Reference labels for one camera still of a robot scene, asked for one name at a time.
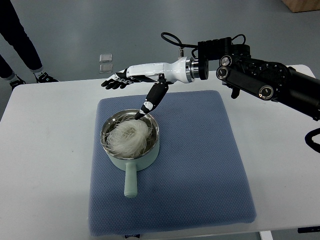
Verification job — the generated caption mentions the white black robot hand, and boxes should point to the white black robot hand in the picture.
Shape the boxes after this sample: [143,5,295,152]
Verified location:
[101,57,199,120]

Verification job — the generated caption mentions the white vermicelli nest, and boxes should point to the white vermicelli nest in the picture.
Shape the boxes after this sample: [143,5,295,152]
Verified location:
[101,114,154,159]

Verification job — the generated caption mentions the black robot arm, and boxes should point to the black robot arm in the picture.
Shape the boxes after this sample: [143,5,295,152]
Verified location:
[189,37,320,121]

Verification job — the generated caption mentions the mint green steel pot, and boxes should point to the mint green steel pot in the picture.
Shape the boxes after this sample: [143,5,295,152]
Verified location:
[100,109,160,198]

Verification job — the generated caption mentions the upper clear floor plate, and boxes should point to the upper clear floor plate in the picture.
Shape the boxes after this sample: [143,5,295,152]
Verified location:
[99,53,113,63]

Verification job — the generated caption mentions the clear floor plate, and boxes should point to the clear floor plate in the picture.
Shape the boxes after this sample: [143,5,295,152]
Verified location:
[99,63,113,74]
[99,53,113,63]

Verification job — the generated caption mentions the lower clear floor plate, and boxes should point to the lower clear floor plate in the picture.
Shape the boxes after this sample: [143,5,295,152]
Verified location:
[99,63,113,74]

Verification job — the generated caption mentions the blue quilted mat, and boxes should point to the blue quilted mat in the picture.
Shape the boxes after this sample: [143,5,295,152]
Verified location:
[88,90,256,236]

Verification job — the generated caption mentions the brown cardboard box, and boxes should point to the brown cardboard box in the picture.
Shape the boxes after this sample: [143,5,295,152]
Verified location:
[282,0,320,13]

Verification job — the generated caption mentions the black white right sneaker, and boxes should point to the black white right sneaker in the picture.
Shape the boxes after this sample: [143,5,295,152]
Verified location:
[34,71,59,83]

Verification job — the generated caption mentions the black white sneaker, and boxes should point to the black white sneaker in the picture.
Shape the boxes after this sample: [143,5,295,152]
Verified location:
[34,71,59,83]
[9,74,26,90]

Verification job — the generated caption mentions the black white left sneaker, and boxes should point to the black white left sneaker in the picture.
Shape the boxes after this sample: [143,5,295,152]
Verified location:
[9,74,26,90]

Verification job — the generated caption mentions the person's dark trouser leg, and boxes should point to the person's dark trouser leg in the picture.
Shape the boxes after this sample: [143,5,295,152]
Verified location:
[0,0,43,73]

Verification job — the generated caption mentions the white table leg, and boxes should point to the white table leg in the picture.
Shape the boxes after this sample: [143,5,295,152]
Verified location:
[259,230,274,240]

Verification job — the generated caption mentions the black cable loop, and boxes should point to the black cable loop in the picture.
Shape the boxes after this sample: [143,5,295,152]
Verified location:
[304,127,320,152]

